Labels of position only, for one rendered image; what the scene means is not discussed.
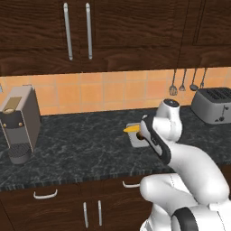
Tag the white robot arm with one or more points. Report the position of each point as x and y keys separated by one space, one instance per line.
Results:
x=195 y=168

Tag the yellow bell pepper piece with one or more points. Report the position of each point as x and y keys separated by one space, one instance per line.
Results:
x=131 y=129

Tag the grey food container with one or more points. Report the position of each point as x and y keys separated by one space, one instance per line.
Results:
x=136 y=143

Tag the brown round food piece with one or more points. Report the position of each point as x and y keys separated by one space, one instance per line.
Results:
x=140 y=136

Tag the dark wood drawer front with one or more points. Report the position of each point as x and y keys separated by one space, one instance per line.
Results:
x=111 y=186
x=18 y=197

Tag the metal slotted spatula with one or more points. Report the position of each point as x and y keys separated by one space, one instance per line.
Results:
x=182 y=87

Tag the dark metal ladle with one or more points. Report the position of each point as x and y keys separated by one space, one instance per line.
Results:
x=193 y=87

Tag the metal hanging spoon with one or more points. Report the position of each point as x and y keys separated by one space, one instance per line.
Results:
x=202 y=82

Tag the grey coffee machine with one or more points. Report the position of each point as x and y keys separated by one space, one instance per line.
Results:
x=21 y=120

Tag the silver toaster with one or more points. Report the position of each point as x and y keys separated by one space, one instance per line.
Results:
x=212 y=106

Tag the dark wood base cupboard door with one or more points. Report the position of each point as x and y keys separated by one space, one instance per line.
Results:
x=54 y=218
x=126 y=213

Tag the dark wood wall cupboard door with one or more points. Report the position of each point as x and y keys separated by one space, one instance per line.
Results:
x=33 y=33
x=135 y=33

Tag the dark wood panelled wall cupboard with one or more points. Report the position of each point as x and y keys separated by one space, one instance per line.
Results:
x=207 y=33

